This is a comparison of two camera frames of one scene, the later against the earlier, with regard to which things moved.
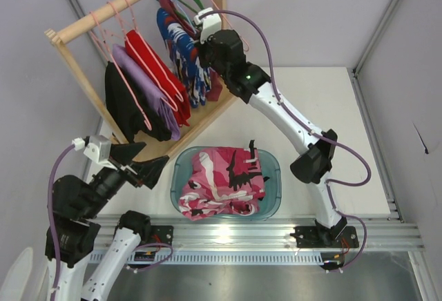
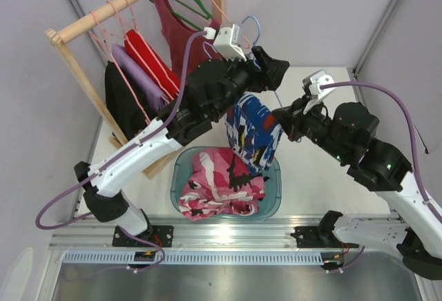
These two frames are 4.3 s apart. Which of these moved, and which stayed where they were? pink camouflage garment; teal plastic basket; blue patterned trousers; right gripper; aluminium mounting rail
Moved: right gripper; blue patterned trousers
Stayed: aluminium mounting rail; pink camouflage garment; teal plastic basket
